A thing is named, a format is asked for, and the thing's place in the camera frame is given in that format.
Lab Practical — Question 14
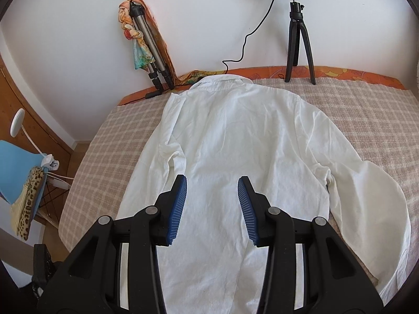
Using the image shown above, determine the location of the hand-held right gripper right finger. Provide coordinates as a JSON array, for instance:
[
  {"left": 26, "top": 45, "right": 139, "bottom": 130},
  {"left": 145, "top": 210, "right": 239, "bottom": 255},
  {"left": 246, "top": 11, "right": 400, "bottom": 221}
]
[{"left": 237, "top": 176, "right": 385, "bottom": 314}]

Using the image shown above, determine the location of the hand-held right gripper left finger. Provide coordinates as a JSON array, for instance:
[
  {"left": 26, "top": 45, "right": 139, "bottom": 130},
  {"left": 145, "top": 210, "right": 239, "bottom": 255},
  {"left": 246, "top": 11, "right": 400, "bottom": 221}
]
[{"left": 34, "top": 174, "right": 188, "bottom": 314}]

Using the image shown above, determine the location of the white shirt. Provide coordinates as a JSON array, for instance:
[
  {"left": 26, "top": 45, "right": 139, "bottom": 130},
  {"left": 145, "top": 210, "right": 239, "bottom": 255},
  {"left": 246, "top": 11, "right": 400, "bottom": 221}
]
[{"left": 115, "top": 75, "right": 412, "bottom": 314}]

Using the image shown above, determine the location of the beige plaid blanket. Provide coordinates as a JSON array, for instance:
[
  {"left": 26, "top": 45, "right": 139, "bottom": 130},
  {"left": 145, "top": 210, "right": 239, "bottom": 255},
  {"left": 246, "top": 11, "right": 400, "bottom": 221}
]
[{"left": 59, "top": 76, "right": 419, "bottom": 301}]

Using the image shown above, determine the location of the black object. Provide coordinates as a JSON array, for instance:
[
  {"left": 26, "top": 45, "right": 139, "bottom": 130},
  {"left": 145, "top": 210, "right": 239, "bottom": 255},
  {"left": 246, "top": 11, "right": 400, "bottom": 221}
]
[{"left": 31, "top": 244, "right": 71, "bottom": 301}]

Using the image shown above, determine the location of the leopard print cloth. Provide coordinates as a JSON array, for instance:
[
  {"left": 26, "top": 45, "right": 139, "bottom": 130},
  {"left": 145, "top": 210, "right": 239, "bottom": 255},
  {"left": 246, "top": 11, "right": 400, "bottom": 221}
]
[{"left": 10, "top": 167, "right": 46, "bottom": 241}]

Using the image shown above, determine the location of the silver tripod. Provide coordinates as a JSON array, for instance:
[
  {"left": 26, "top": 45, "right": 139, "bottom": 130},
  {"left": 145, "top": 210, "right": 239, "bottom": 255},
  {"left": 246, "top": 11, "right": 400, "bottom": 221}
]
[{"left": 129, "top": 2, "right": 175, "bottom": 99}]

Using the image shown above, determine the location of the orange patterned bedsheet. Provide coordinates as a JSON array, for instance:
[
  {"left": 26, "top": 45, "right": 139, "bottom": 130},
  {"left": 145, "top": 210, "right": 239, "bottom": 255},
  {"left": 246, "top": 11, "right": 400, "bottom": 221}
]
[{"left": 117, "top": 65, "right": 406, "bottom": 107}]

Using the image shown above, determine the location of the blue chair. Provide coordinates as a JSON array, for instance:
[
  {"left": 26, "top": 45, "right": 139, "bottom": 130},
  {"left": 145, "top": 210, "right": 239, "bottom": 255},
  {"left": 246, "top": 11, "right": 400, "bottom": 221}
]
[{"left": 0, "top": 140, "right": 71, "bottom": 229}]

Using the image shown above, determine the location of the white desk lamp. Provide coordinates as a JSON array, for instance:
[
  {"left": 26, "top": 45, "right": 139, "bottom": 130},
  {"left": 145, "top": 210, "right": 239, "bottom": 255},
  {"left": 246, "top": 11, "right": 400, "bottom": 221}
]
[
  {"left": 10, "top": 109, "right": 49, "bottom": 158},
  {"left": 0, "top": 54, "right": 74, "bottom": 184}
]

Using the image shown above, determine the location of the black mini tripod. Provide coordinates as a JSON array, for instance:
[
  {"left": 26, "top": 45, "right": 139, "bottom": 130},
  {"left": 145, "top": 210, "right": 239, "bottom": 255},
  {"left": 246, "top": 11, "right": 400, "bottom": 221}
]
[{"left": 283, "top": 0, "right": 316, "bottom": 85}]

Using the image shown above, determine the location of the colourful silk scarf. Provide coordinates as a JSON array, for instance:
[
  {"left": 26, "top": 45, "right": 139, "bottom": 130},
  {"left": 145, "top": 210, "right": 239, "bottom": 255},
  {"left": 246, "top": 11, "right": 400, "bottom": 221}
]
[{"left": 116, "top": 0, "right": 203, "bottom": 87}]

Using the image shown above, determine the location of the ring light on black tripod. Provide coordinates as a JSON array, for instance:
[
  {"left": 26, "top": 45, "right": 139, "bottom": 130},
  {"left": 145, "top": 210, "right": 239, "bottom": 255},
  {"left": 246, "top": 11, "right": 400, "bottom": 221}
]
[{"left": 223, "top": 0, "right": 277, "bottom": 76}]

